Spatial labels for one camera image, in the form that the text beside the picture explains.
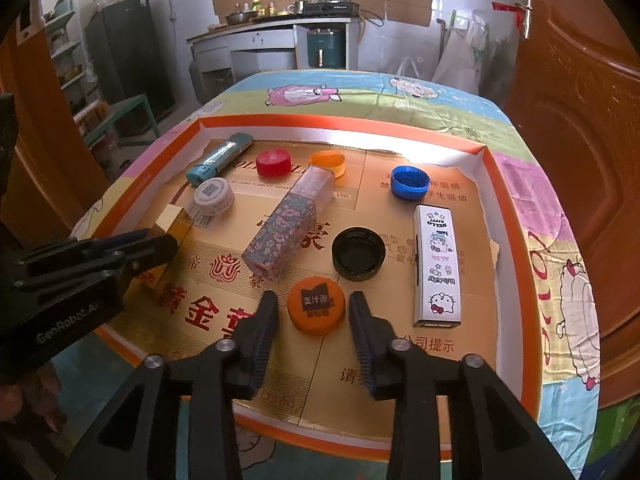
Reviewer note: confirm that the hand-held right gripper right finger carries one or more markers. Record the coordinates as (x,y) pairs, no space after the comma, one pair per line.
(365,350)

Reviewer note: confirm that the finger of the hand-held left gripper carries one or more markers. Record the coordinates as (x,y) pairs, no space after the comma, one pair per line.
(150,252)
(75,249)

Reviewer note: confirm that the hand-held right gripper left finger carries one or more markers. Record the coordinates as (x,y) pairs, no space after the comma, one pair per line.
(260,345)

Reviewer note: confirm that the gold lighter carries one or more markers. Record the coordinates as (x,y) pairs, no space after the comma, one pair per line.
(172,220)

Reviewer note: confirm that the orange printed bottle cap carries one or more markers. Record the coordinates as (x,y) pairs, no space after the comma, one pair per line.
(316,305)

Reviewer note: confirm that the white bottle cap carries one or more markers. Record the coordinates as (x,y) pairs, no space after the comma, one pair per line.
(214,196)

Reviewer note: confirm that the black bottle cap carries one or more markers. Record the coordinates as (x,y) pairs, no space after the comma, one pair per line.
(358,254)

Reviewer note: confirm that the white cartoon print lighter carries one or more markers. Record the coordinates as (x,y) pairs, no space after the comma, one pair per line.
(436,265)

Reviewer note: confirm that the floral clear lighter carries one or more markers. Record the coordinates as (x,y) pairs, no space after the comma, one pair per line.
(285,230)

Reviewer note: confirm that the light blue lighter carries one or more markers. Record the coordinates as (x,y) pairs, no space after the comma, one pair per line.
(220,157)

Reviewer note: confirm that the shallow white orange cardboard tray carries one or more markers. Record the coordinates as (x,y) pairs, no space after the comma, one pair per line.
(400,220)

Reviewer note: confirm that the red bottle cap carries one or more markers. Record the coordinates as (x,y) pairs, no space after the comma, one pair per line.
(273,162)

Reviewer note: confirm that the blue bottle cap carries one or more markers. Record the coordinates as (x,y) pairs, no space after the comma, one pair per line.
(410,181)

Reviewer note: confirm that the plain orange bottle cap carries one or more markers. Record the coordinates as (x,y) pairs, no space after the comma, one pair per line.
(330,160)

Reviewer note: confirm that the person's left hand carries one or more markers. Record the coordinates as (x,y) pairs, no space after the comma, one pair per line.
(30,395)

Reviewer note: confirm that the wooden door jamb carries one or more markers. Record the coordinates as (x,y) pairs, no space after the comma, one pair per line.
(40,160)

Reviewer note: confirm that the green wooden stool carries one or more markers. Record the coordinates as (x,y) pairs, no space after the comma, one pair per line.
(125,112)

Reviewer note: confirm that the gas cylinder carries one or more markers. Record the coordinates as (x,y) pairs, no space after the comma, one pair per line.
(197,80)

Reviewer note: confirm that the kitchen storage rack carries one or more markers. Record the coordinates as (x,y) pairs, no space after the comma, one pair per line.
(65,60)

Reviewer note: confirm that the dark green refrigerator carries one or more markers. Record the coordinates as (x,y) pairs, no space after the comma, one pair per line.
(130,55)

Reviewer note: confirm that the white kitchen counter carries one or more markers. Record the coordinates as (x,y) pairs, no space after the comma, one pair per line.
(260,42)

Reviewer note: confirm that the metal basin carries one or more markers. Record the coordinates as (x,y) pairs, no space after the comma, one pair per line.
(242,17)

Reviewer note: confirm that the colourful cartoon printed blanket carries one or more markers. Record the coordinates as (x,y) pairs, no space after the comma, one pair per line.
(450,110)

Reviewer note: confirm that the green air fryer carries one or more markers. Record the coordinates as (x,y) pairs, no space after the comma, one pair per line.
(325,49)

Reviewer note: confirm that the yellow bottle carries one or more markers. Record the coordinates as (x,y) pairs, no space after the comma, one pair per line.
(256,6)

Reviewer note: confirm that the small white plastic bag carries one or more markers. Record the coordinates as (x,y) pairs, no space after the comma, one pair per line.
(411,70)

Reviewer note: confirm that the metal mug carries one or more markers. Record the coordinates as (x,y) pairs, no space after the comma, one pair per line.
(296,7)

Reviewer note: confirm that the black induction stove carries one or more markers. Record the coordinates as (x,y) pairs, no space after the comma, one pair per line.
(330,6)

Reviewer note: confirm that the large white plastic bag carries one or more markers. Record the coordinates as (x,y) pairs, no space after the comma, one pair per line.
(462,55)

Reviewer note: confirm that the brown wooden door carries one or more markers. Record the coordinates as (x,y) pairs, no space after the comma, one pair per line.
(575,110)

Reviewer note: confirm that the grey pipe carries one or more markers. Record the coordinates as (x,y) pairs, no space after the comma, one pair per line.
(442,35)

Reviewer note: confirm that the red ribbon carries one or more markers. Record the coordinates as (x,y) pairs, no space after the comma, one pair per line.
(505,6)

